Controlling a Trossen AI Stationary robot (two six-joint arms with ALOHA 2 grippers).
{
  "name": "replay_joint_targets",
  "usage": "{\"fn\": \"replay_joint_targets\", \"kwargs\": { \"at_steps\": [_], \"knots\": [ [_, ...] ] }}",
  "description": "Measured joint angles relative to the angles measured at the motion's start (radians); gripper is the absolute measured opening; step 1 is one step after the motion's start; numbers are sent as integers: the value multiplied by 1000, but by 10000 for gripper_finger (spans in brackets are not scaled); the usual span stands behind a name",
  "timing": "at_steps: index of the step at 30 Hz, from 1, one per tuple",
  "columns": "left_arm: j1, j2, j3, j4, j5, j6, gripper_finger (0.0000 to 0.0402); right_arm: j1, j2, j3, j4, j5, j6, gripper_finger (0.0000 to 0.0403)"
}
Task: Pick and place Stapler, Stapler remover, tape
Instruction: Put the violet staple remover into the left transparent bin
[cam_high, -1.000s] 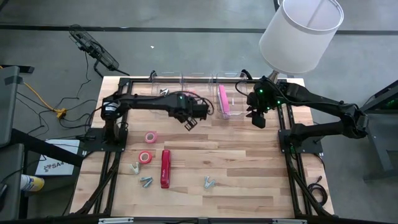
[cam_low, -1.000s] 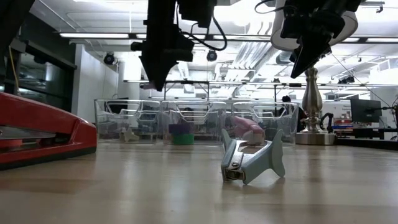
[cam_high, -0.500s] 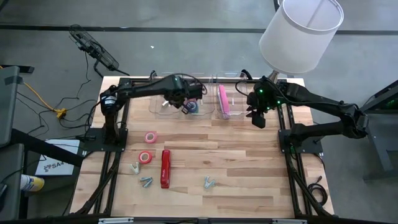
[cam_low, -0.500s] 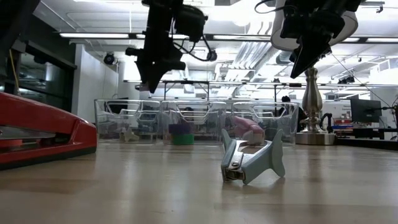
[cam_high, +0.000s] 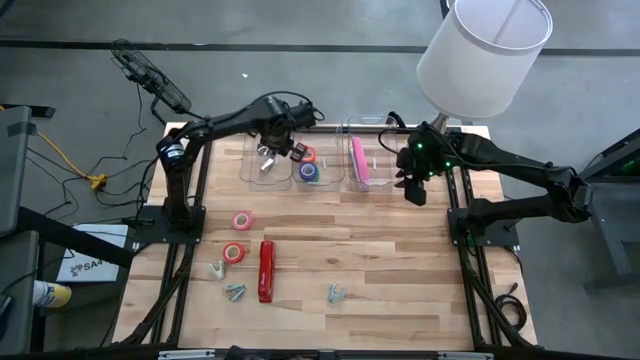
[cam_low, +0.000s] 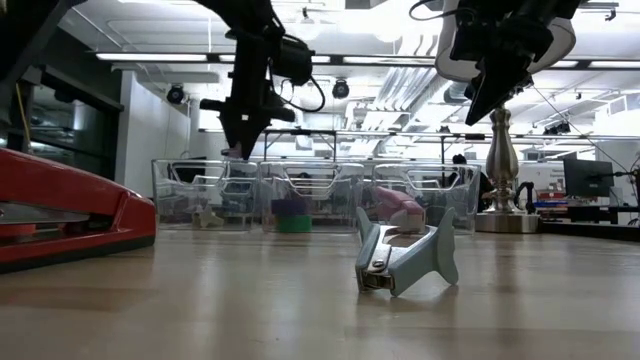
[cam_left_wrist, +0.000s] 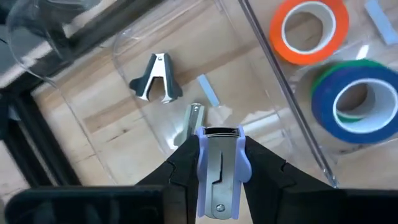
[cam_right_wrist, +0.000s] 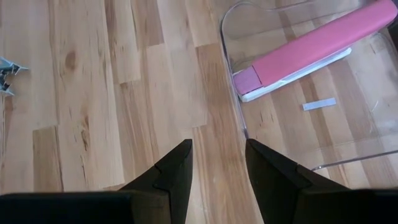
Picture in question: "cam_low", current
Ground black background desk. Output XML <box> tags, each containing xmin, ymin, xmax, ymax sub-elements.
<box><xmin>537</xmin><ymin>203</ymin><xmax>640</xmax><ymax>241</ymax></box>

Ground person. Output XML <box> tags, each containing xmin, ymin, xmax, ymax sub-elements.
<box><xmin>450</xmin><ymin>153</ymin><xmax>495</xmax><ymax>214</ymax></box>

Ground light blue staple remover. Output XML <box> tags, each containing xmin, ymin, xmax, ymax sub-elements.
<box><xmin>354</xmin><ymin>206</ymin><xmax>460</xmax><ymax>299</ymax></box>

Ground green tape roll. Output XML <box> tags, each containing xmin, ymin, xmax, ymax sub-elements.
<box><xmin>276</xmin><ymin>214</ymin><xmax>314</xmax><ymax>234</ymax></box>

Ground stacked coloured boxes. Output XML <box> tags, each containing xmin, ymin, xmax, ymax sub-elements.
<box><xmin>533</xmin><ymin>187</ymin><xmax>569</xmax><ymax>221</ymax></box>

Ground round pendant light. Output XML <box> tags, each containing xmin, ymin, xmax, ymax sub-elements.
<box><xmin>294</xmin><ymin>5</ymin><xmax>323</xmax><ymax>39</ymax></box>

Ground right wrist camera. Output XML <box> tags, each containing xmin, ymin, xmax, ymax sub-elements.
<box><xmin>449</xmin><ymin>18</ymin><xmax>490</xmax><ymax>62</ymax></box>

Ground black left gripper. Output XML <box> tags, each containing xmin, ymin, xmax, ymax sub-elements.
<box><xmin>199</xmin><ymin>29</ymin><xmax>297</xmax><ymax>160</ymax></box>

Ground black computer monitor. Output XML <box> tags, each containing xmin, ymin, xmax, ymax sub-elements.
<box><xmin>562</xmin><ymin>157</ymin><xmax>616</xmax><ymax>198</ymax></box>

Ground white shade table lamp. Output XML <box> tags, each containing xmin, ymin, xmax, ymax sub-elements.
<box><xmin>434</xmin><ymin>0</ymin><xmax>578</xmax><ymax>235</ymax></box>

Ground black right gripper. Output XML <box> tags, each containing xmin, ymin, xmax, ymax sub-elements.
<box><xmin>464</xmin><ymin>0</ymin><xmax>557</xmax><ymax>127</ymax></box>

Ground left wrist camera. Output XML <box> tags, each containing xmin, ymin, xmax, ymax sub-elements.
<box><xmin>271</xmin><ymin>33</ymin><xmax>316</xmax><ymax>87</ymax></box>

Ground pink stapler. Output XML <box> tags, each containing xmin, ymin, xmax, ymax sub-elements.
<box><xmin>374</xmin><ymin>185</ymin><xmax>428</xmax><ymax>234</ymax></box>

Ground red stapler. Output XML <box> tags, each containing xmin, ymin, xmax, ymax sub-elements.
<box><xmin>0</xmin><ymin>147</ymin><xmax>158</xmax><ymax>276</ymax></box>

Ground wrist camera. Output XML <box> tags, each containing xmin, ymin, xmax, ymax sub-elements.
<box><xmin>271</xmin><ymin>33</ymin><xmax>316</xmax><ymax>87</ymax></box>
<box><xmin>449</xmin><ymin>18</ymin><xmax>490</xmax><ymax>62</ymax></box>

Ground dark purple tape roll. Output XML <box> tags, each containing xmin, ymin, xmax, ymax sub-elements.
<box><xmin>271</xmin><ymin>198</ymin><xmax>310</xmax><ymax>218</ymax></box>

